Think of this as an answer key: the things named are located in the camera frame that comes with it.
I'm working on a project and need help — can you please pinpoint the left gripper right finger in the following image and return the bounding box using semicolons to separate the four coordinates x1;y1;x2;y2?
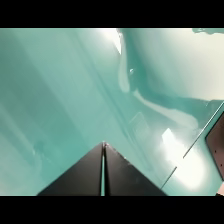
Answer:
104;142;167;197

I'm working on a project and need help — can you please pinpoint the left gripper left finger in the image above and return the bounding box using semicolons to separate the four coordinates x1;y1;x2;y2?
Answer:
37;142;104;197

